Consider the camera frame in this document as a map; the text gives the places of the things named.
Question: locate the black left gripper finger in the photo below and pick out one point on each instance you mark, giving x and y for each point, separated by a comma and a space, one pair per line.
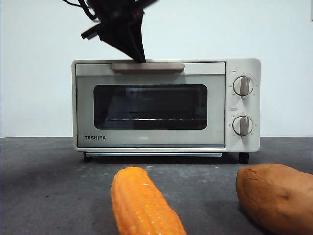
139, 36
117, 39

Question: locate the oven door with glass window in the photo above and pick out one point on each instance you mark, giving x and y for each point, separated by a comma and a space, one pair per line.
151, 139

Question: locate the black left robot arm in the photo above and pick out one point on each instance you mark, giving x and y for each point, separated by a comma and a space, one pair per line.
115, 11

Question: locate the cream Toshiba toaster oven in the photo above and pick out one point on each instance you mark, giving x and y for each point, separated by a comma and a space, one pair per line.
242, 65

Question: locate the beige oven control knob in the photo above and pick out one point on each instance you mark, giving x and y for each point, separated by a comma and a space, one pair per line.
242, 126
242, 86

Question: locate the silver oven crumb tray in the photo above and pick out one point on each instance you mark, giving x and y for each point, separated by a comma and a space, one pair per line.
151, 154

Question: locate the orange corn cob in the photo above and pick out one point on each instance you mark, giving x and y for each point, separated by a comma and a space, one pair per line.
140, 203

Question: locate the brown sweet potato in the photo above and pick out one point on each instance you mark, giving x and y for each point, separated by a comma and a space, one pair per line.
276, 195

